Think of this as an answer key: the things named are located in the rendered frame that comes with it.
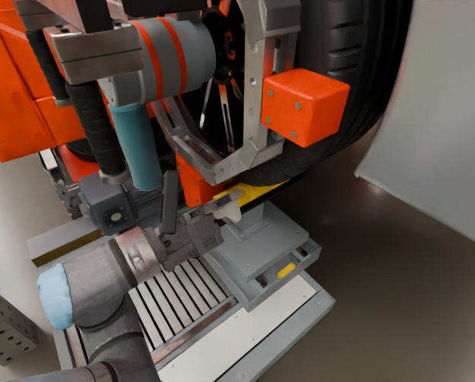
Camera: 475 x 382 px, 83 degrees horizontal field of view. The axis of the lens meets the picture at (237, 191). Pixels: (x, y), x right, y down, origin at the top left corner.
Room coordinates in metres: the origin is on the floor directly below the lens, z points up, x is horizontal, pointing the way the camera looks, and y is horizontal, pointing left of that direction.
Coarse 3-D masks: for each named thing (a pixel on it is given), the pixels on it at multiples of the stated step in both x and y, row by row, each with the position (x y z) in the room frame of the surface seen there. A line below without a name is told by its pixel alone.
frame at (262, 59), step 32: (256, 0) 0.39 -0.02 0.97; (288, 0) 0.40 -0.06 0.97; (256, 32) 0.38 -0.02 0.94; (288, 32) 0.40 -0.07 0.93; (256, 64) 0.39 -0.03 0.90; (288, 64) 0.40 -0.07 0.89; (256, 96) 0.38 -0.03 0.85; (256, 128) 0.38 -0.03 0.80; (192, 160) 0.57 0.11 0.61; (224, 160) 0.45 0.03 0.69; (256, 160) 0.38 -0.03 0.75
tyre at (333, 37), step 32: (320, 0) 0.42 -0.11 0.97; (352, 0) 0.41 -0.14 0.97; (384, 0) 0.46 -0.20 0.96; (320, 32) 0.41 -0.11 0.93; (352, 32) 0.40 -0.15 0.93; (384, 32) 0.45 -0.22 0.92; (320, 64) 0.40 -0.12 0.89; (352, 64) 0.40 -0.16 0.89; (384, 64) 0.45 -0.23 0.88; (352, 96) 0.42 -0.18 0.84; (384, 96) 0.50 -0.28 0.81; (192, 128) 0.73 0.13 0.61; (352, 128) 0.45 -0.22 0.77; (288, 160) 0.43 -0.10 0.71; (320, 160) 0.46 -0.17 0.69
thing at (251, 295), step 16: (208, 256) 0.59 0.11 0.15; (288, 256) 0.60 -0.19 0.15; (304, 256) 0.58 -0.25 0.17; (224, 272) 0.51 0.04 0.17; (272, 272) 0.53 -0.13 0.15; (288, 272) 0.51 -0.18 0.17; (240, 288) 0.47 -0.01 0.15; (256, 288) 0.46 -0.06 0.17; (272, 288) 0.47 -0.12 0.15; (256, 304) 0.42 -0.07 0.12
